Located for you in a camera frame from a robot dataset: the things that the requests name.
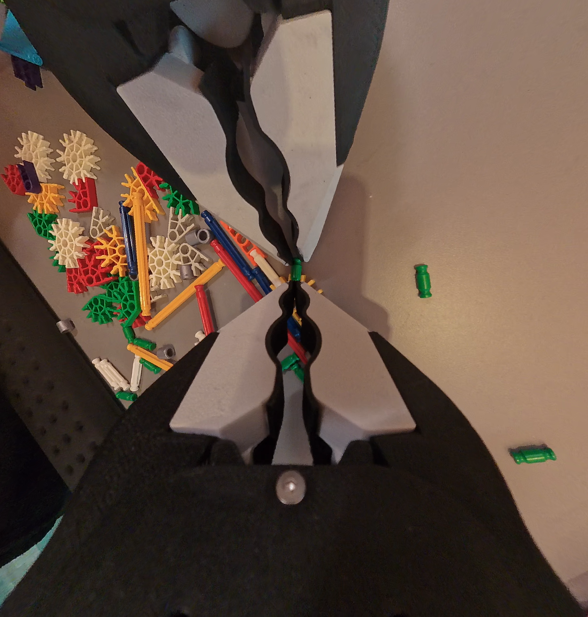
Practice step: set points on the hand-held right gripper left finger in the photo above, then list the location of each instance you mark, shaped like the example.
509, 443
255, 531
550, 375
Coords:
221, 385

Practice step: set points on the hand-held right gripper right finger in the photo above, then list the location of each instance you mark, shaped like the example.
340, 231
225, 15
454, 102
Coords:
361, 385

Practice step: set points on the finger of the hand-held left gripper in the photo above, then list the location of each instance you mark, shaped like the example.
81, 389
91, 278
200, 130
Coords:
178, 120
303, 96

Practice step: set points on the yellow toy connector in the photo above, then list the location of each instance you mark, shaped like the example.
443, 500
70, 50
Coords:
313, 283

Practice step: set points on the white short toy rod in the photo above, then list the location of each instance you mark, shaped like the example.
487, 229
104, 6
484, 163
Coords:
266, 271

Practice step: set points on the green short toy rod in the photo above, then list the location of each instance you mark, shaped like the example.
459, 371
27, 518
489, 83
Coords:
289, 361
423, 280
300, 373
296, 270
532, 454

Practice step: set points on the orange toy brick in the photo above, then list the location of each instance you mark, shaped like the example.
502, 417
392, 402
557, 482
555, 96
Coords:
241, 243

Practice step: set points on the cyan toy panel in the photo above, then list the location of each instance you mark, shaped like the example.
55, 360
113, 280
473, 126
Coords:
19, 46

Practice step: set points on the purple toy clip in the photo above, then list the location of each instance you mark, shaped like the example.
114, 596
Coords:
28, 72
30, 176

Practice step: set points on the grey toy spacer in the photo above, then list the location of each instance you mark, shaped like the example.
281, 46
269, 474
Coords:
166, 352
66, 326

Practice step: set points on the green toy connector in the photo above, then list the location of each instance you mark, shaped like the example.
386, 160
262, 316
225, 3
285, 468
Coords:
178, 200

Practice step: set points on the heap of mixed toy rods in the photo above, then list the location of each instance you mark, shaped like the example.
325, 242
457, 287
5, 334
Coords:
183, 296

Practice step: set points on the pile of colourful toy connectors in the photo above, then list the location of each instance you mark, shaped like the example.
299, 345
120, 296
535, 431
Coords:
77, 156

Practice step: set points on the red long toy rod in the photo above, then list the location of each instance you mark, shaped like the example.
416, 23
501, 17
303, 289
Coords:
236, 272

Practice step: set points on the blue toy rod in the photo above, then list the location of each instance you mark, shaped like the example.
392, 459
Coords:
226, 241

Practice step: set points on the black mesh chair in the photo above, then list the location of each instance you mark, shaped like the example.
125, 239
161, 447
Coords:
33, 385

